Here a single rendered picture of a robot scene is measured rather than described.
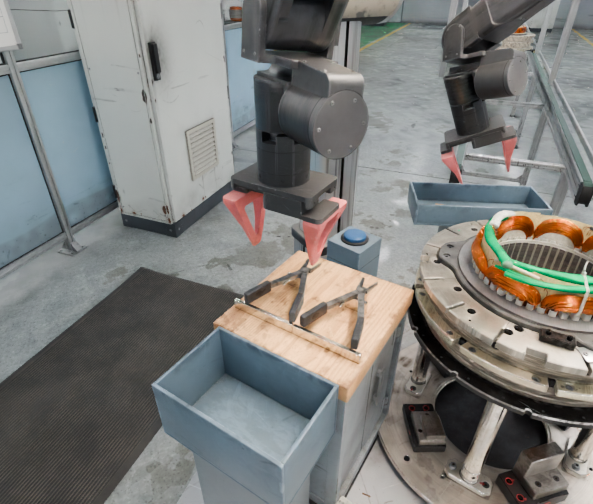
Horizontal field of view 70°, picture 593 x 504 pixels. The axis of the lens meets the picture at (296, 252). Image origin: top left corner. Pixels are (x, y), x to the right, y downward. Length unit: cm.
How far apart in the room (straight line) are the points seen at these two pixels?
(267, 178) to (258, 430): 29
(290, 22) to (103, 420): 167
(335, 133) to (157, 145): 229
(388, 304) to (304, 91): 31
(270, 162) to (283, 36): 12
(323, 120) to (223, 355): 34
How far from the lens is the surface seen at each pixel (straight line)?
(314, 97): 36
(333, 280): 61
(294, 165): 44
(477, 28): 81
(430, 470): 75
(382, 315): 56
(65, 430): 192
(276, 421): 54
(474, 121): 83
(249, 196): 50
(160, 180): 271
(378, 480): 75
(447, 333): 57
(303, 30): 42
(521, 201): 102
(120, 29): 256
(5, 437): 200
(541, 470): 76
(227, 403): 57
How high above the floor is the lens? 143
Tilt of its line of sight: 33 degrees down
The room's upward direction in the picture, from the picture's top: straight up
